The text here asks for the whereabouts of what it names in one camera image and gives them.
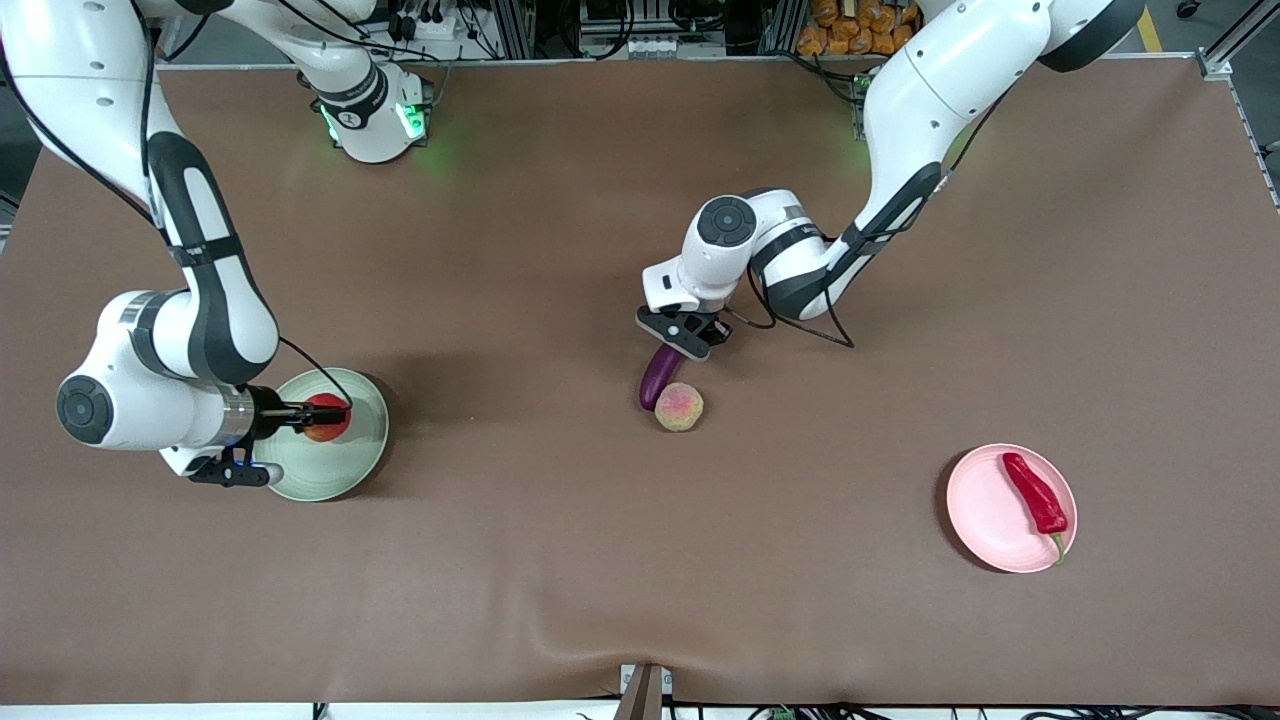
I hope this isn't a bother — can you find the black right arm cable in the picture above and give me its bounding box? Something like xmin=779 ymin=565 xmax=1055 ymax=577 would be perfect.
xmin=0 ymin=40 xmax=354 ymax=409

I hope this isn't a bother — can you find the light green plate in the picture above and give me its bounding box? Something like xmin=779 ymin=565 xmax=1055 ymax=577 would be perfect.
xmin=255 ymin=367 xmax=390 ymax=503

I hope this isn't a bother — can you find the aluminium frame profile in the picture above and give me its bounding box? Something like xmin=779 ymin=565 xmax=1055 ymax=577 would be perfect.
xmin=1197 ymin=0 xmax=1280 ymax=82

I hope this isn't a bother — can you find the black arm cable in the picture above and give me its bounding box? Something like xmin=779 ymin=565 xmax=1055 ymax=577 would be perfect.
xmin=722 ymin=230 xmax=906 ymax=350
xmin=0 ymin=40 xmax=354 ymax=409

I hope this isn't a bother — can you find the purple eggplant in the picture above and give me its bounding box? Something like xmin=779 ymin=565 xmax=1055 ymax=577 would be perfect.
xmin=639 ymin=343 xmax=687 ymax=412

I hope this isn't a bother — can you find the red chili pepper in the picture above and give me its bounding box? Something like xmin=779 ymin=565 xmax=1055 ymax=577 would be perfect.
xmin=1002 ymin=452 xmax=1070 ymax=567

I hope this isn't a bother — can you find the aluminium frame post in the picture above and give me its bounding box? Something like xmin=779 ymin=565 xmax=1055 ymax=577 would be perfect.
xmin=495 ymin=0 xmax=537 ymax=59

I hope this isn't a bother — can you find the red apple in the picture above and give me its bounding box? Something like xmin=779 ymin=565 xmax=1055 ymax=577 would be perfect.
xmin=303 ymin=393 xmax=354 ymax=443

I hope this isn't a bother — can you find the pink yellow peach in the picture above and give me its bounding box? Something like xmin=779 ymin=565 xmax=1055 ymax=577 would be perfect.
xmin=654 ymin=382 xmax=705 ymax=433

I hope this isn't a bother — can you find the metal table edge bracket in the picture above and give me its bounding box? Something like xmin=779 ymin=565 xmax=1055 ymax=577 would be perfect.
xmin=618 ymin=663 xmax=674 ymax=720

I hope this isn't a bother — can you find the pink plate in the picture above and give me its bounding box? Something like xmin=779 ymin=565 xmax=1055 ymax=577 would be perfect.
xmin=946 ymin=443 xmax=1079 ymax=574

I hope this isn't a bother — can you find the white power strip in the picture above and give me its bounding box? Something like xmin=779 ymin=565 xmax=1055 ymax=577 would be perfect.
xmin=385 ymin=0 xmax=456 ymax=41

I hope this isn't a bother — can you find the brown table cloth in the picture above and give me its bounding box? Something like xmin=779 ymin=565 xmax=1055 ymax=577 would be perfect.
xmin=0 ymin=55 xmax=1280 ymax=707

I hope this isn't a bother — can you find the bag of orange snacks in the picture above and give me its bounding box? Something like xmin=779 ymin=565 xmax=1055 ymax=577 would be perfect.
xmin=797 ymin=0 xmax=923 ymax=57

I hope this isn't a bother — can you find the white connector strip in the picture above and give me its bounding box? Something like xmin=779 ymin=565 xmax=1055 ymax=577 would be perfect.
xmin=622 ymin=35 xmax=703 ymax=58

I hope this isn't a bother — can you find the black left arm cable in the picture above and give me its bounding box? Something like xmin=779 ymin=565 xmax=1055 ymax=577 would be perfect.
xmin=722 ymin=230 xmax=906 ymax=350

